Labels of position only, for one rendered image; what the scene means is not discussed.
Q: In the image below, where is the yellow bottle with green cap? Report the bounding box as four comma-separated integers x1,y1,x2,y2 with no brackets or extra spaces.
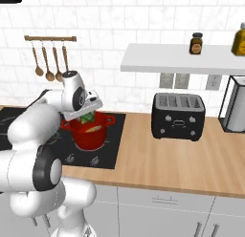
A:
231,22,245,57

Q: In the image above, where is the small wooden spoon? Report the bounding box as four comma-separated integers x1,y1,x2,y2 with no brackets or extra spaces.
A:
31,39,45,78

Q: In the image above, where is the grey drawer front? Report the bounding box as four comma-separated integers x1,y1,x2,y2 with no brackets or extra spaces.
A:
210,196,245,219
117,185,216,214

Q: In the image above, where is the grey cupboard door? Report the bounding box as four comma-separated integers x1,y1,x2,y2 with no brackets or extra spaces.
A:
83,183,120,237
201,212,245,237
117,204,209,237

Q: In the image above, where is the grey wall outlet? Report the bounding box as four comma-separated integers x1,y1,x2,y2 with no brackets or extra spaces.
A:
174,73,191,90
159,72,175,90

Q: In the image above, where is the dark jar with orange label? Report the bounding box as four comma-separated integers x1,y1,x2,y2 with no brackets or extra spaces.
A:
189,32,205,55

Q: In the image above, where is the grey drawer handle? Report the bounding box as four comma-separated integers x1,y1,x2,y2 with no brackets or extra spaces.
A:
151,197,179,205

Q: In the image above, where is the red pot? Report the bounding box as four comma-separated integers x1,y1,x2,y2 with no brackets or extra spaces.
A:
60,110,116,152

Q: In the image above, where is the wooden wall rail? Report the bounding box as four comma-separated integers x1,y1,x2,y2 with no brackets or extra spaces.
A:
24,34,78,43

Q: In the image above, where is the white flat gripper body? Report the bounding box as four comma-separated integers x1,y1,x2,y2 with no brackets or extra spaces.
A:
59,98,104,122

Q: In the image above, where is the black toaster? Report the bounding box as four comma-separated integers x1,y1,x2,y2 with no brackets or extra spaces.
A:
150,92,207,142

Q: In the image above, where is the black hob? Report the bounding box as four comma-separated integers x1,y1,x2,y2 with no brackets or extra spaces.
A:
0,106,127,170

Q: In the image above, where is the white wall shelf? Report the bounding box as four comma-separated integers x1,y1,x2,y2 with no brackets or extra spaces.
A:
120,42,245,76

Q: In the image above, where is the green broccoli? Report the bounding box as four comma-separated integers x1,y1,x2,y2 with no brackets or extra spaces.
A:
79,113,96,124

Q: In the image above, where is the wooden spatula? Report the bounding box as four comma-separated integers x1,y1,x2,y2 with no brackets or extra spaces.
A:
60,39,71,74

